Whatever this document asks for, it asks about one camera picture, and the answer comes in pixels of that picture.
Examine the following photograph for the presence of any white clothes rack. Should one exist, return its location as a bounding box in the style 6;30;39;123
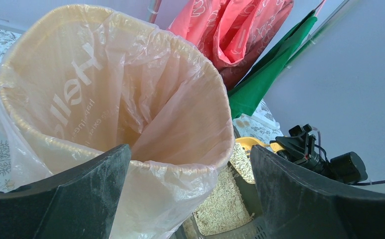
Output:
147;0;358;55

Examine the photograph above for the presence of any grey translucent litter box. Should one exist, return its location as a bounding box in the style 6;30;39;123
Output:
171;165;266;239

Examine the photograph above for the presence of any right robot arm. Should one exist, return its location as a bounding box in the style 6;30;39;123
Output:
270;124;368;185

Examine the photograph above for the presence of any pink patterned jacket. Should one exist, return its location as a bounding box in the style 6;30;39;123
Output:
168;0;294;90

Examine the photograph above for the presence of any green t-shirt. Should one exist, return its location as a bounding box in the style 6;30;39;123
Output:
228;9;317;119

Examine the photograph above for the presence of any yellow litter scoop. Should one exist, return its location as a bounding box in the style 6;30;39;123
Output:
229;137;285;184

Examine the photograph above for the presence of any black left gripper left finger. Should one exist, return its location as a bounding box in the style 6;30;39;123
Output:
0;144;131;239

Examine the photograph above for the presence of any pink plastic bin liner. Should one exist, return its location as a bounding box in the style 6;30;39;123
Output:
0;4;235;239

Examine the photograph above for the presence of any beige cat litter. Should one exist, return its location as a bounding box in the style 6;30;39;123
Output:
194;165;254;237

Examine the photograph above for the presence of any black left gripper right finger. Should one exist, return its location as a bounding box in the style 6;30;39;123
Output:
251;145;385;239

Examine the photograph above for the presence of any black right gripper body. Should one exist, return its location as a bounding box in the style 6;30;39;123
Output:
288;124;334;179

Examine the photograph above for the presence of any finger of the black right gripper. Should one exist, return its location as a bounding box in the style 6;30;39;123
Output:
270;136;306;162

